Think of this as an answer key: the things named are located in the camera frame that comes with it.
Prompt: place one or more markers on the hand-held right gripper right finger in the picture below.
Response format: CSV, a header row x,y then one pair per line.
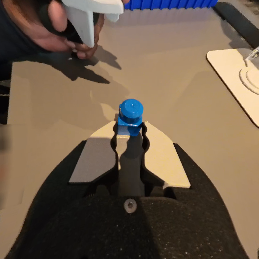
x,y
163,159

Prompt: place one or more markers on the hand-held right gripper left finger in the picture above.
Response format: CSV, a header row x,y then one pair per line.
x,y
95,159

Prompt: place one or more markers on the blue one-stud building block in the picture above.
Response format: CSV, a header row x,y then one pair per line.
x,y
130,115

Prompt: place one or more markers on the person's left hand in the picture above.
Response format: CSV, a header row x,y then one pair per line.
x,y
56,18

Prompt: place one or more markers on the large blue plastic bin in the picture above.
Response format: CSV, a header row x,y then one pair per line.
x,y
170,4

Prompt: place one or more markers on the white sign stand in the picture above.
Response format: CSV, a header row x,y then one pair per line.
x,y
232,76

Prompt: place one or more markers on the person's dark jacket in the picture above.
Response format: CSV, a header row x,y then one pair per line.
x,y
4,101

